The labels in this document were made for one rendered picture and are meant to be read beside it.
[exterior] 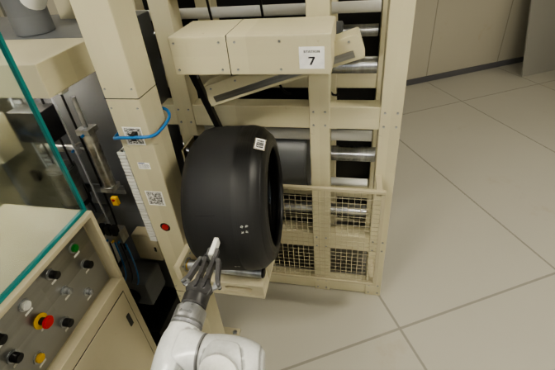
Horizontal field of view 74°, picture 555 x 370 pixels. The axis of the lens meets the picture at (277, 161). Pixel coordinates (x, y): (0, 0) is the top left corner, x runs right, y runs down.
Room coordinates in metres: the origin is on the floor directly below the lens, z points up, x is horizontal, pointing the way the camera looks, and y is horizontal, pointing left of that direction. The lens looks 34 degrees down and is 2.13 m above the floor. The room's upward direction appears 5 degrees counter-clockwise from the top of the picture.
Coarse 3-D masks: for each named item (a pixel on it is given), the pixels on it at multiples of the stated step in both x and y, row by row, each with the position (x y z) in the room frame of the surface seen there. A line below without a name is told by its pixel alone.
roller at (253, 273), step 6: (186, 264) 1.08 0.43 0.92; (192, 264) 1.08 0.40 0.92; (198, 270) 1.06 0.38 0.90; (222, 270) 1.04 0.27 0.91; (228, 270) 1.03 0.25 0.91; (234, 270) 1.03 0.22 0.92; (240, 270) 1.02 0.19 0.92; (246, 270) 1.02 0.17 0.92; (252, 270) 1.01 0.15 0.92; (258, 270) 1.01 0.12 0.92; (264, 270) 1.02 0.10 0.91; (246, 276) 1.01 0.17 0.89; (252, 276) 1.00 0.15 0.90; (258, 276) 1.00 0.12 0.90; (264, 276) 1.01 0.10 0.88
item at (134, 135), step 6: (168, 114) 1.27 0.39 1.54; (168, 120) 1.24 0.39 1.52; (162, 126) 1.20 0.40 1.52; (132, 132) 1.16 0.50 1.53; (156, 132) 1.16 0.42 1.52; (114, 138) 1.17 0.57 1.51; (120, 138) 1.15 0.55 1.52; (126, 138) 1.15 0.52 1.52; (132, 138) 1.14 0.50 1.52; (138, 138) 1.14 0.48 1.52; (144, 138) 1.13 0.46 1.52
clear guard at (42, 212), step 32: (0, 32) 1.07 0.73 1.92; (0, 64) 1.04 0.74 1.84; (0, 96) 0.99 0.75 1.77; (0, 128) 0.95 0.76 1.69; (32, 128) 1.04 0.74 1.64; (0, 160) 0.90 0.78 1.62; (32, 160) 0.98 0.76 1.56; (0, 192) 0.85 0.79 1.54; (32, 192) 0.93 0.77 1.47; (64, 192) 1.03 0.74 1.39; (0, 224) 0.81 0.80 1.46; (32, 224) 0.88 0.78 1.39; (64, 224) 0.98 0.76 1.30; (0, 256) 0.76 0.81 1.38; (32, 256) 0.83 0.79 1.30; (0, 288) 0.71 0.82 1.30
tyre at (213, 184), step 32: (224, 128) 1.26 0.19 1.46; (256, 128) 1.23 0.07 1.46; (192, 160) 1.08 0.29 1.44; (224, 160) 1.06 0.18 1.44; (256, 160) 1.06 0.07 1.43; (192, 192) 0.98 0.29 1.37; (224, 192) 0.96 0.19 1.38; (256, 192) 0.97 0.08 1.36; (192, 224) 0.93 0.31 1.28; (224, 224) 0.91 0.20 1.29; (256, 224) 0.91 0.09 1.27; (224, 256) 0.90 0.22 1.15; (256, 256) 0.89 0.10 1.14
